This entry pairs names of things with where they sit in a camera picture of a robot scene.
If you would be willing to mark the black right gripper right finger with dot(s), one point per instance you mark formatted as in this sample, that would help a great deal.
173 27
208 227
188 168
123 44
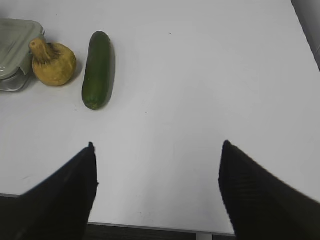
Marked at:
259 205

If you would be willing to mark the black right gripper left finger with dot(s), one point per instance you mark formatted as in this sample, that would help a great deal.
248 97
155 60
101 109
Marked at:
59 207

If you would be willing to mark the green cucumber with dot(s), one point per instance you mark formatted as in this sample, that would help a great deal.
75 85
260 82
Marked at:
99 72

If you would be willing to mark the yellow squash toy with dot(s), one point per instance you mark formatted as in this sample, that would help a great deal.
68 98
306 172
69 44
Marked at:
54 64

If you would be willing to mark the green lid glass container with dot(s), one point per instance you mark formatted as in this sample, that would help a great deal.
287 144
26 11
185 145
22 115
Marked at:
15 55

